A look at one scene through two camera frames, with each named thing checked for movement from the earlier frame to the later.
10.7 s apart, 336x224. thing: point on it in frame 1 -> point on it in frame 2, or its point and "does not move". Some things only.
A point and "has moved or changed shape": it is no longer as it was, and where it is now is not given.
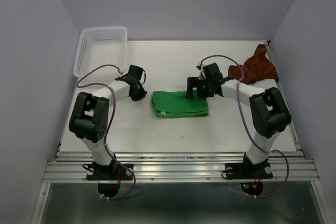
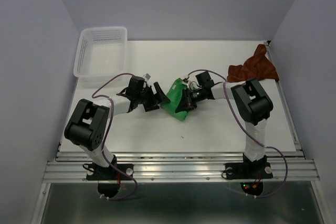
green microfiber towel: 173,104 has moved or changed shape
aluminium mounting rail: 179,166 does not move
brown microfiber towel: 256,67 does not move
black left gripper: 141,94 -> 155,98
